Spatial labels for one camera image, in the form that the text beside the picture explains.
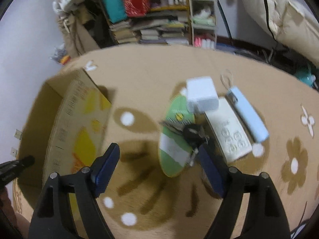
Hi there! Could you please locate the black key bunch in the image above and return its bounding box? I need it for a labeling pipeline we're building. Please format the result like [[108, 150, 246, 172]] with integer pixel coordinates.
[[160, 120, 210, 166]]

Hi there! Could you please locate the white square box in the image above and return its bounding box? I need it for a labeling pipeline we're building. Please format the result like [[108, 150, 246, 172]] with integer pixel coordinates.
[[186, 76, 219, 113]]

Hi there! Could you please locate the brown cardboard box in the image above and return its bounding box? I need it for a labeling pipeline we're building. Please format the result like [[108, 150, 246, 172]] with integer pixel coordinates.
[[16, 69, 111, 238]]

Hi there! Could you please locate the white remote control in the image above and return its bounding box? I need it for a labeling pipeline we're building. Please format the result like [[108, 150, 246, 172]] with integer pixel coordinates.
[[205, 97, 252, 163]]

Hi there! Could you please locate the white wall outlet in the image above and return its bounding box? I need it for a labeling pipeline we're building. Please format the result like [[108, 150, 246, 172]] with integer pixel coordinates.
[[14, 129, 23, 140]]

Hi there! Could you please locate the beige hanging coat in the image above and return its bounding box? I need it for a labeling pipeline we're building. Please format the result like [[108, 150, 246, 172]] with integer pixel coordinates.
[[57, 14, 99, 58]]

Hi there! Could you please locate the plastic bag of items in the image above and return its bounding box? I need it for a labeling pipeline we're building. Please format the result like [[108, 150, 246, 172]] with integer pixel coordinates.
[[50, 43, 71, 65]]

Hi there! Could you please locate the person's left hand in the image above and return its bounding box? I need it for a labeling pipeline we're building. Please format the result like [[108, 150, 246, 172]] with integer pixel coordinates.
[[1, 187, 30, 238]]

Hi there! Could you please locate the cream quilted bedding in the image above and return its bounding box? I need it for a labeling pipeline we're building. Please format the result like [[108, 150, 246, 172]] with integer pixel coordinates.
[[242, 0, 318, 66]]

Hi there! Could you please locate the white plastic storage cart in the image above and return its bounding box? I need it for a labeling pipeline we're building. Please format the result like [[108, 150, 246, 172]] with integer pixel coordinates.
[[188, 0, 218, 50]]

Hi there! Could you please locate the teal toy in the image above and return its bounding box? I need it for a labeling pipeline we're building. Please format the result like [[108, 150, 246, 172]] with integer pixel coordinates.
[[294, 66, 318, 90]]

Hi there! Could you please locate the teal storage box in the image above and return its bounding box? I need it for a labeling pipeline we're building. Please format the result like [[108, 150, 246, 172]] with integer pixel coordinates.
[[101, 0, 128, 24]]

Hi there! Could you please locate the light blue portable device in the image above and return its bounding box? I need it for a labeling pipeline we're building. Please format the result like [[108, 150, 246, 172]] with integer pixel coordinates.
[[220, 69, 270, 144]]

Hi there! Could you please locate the beige patterned plush rug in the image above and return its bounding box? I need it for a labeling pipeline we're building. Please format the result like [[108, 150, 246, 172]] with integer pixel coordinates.
[[13, 45, 318, 238]]

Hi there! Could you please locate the wooden bookshelf with books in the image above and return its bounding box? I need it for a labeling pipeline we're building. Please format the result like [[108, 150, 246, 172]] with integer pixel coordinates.
[[99, 0, 191, 45]]

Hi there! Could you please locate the green oval hand fan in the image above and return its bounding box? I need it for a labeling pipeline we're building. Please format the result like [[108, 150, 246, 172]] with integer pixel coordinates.
[[159, 94, 195, 177]]

